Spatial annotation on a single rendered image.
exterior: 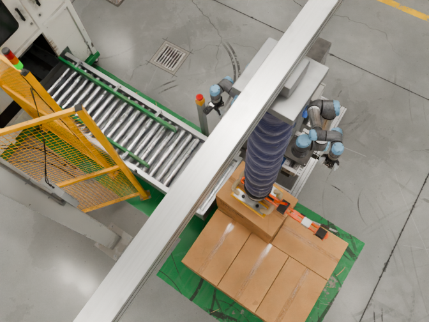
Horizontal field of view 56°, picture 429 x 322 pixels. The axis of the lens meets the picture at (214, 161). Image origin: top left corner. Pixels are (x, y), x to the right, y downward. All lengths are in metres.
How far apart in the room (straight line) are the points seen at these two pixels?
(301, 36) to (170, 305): 3.32
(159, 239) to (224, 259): 2.52
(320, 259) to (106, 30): 3.90
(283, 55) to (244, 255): 2.54
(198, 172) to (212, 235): 2.52
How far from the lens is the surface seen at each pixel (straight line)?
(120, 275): 1.37
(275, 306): 3.84
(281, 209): 3.28
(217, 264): 3.85
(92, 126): 2.93
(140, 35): 5.64
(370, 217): 4.71
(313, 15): 1.74
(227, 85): 2.97
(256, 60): 1.81
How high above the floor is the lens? 4.37
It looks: 70 degrees down
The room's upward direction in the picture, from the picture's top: 7 degrees counter-clockwise
